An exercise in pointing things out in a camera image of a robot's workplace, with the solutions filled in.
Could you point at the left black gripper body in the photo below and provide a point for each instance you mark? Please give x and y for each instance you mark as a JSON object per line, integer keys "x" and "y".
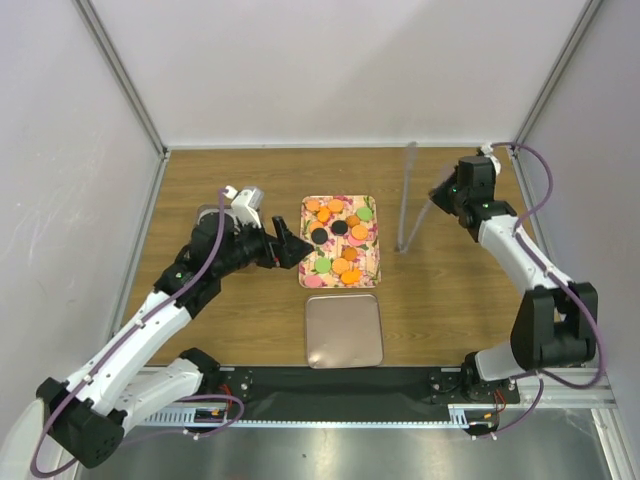
{"x": 272, "y": 254}

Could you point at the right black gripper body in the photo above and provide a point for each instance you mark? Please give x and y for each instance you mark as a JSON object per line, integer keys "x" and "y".
{"x": 447, "y": 195}

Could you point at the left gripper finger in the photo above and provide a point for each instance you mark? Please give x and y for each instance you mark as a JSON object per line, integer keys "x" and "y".
{"x": 281, "y": 229}
{"x": 298, "y": 250}

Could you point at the black round cookie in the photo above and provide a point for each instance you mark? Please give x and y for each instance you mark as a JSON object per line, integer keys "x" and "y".
{"x": 319, "y": 236}
{"x": 339, "y": 228}

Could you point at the orange cookie small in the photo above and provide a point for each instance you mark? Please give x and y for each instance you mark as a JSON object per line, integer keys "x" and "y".
{"x": 323, "y": 215}

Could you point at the metal serving tongs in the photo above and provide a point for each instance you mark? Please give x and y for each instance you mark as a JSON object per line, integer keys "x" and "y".
{"x": 403, "y": 242}

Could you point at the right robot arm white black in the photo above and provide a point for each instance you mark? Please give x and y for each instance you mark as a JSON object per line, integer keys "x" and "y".
{"x": 554, "y": 325}

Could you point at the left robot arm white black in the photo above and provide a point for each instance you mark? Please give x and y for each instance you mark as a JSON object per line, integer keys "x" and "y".
{"x": 90, "y": 413}

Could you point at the pink cookie bottom left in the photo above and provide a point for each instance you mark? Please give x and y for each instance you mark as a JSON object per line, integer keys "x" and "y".
{"x": 313, "y": 281}

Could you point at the pink cookie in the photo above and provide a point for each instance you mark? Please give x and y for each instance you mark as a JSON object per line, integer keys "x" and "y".
{"x": 355, "y": 242}
{"x": 313, "y": 281}

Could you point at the orange cookie top left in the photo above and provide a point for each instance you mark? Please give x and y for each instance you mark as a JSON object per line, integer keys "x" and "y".
{"x": 313, "y": 205}

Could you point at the orange waffle cookie lower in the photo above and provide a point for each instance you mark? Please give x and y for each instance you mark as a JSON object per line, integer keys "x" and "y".
{"x": 340, "y": 266}

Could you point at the floral rectangular tray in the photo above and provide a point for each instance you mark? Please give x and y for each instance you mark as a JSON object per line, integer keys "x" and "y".
{"x": 368, "y": 259}

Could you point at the brown cookie lower middle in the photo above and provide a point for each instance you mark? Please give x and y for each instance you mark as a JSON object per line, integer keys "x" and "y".
{"x": 350, "y": 254}

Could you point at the pink cookie middle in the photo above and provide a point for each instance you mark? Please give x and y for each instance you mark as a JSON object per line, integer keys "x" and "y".
{"x": 355, "y": 242}

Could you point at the orange cookie top centre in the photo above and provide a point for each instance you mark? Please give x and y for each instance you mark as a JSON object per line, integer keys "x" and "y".
{"x": 335, "y": 205}

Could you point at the orange fish cookie bottom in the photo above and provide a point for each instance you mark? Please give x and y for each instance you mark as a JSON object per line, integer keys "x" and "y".
{"x": 350, "y": 277}

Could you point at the brown waffle cookie upper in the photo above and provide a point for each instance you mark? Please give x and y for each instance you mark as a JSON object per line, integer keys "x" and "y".
{"x": 353, "y": 220}

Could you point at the orange cookie right middle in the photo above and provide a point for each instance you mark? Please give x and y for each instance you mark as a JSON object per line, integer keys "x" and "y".
{"x": 359, "y": 232}

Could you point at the green cookie upper right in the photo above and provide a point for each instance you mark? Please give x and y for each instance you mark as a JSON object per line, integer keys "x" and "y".
{"x": 364, "y": 214}

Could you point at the metal cookie tin box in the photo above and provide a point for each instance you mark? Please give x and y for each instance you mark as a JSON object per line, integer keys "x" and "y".
{"x": 207, "y": 219}

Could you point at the metal tin lid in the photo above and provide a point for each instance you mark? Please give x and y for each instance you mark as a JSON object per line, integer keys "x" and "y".
{"x": 343, "y": 331}

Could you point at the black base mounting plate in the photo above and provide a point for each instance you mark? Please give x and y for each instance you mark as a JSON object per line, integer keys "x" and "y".
{"x": 371, "y": 394}

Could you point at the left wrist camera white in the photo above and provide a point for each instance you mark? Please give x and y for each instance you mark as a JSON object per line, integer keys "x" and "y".
{"x": 245, "y": 205}

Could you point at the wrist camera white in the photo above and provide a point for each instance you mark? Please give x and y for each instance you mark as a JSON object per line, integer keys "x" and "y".
{"x": 487, "y": 150}
{"x": 245, "y": 205}

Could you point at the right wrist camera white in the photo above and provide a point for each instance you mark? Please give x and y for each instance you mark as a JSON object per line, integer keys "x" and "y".
{"x": 487, "y": 150}

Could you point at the grey cable duct left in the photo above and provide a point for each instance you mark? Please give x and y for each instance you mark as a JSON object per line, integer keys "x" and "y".
{"x": 189, "y": 416}

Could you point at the grey cable duct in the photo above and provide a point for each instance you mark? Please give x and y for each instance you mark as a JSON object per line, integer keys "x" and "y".
{"x": 469, "y": 415}
{"x": 189, "y": 416}

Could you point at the aluminium frame post right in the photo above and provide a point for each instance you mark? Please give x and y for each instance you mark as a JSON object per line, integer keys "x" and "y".
{"x": 577, "y": 33}

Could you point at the aluminium frame post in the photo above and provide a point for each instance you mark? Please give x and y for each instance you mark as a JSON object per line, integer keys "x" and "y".
{"x": 577, "y": 33}
{"x": 108, "y": 50}

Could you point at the grey cable duct right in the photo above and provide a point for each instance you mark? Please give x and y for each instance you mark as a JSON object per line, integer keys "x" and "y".
{"x": 469, "y": 415}

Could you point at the aluminium frame post left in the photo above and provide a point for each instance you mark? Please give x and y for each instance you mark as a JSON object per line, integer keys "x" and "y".
{"x": 108, "y": 50}

